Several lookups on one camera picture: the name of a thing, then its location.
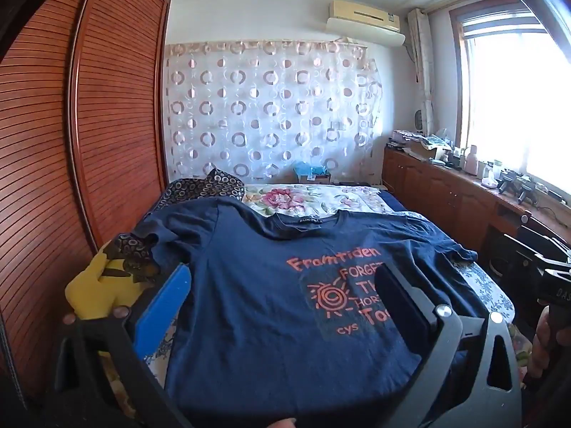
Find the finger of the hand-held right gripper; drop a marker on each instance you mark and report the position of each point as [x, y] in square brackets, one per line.
[522, 249]

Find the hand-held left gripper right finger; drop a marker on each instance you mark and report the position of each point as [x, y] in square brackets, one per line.
[395, 292]

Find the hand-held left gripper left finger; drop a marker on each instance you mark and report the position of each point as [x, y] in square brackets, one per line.
[163, 312]

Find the navy blue printed T-shirt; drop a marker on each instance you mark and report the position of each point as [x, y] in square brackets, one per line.
[267, 321]

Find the person's left hand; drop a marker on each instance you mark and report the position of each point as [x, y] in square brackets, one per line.
[120, 311]

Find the person's right hand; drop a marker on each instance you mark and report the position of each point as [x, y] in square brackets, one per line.
[543, 339]

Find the blue floral bed sheet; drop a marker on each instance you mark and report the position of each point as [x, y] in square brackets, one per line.
[493, 292]

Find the black handheld device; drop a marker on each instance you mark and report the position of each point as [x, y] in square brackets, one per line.
[513, 185]

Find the yellow plush toy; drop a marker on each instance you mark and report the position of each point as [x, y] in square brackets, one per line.
[89, 290]

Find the navy bed sheet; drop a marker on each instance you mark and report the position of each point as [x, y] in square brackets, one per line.
[401, 203]

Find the long wooden cabinet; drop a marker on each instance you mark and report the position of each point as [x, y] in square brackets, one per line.
[446, 191]

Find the white bottle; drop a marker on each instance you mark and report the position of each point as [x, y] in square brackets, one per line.
[471, 160]

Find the dark patterned pillow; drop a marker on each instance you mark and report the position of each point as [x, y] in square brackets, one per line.
[209, 185]

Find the pink floral quilt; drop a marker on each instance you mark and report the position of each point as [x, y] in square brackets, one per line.
[285, 198]

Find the blue box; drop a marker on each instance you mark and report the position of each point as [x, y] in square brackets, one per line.
[311, 171]

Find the bright window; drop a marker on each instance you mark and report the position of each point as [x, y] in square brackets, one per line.
[513, 98]

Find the stack of papers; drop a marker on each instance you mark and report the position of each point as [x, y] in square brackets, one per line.
[403, 136]

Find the wooden slatted wardrobe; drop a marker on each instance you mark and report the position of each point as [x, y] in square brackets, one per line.
[44, 142]

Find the cream window curtain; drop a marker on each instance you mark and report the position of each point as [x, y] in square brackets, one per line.
[421, 62]

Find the white air conditioner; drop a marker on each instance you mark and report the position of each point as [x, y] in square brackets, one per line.
[363, 20]

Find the white circle-patterned wall curtain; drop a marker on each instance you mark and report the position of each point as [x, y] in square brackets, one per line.
[267, 111]

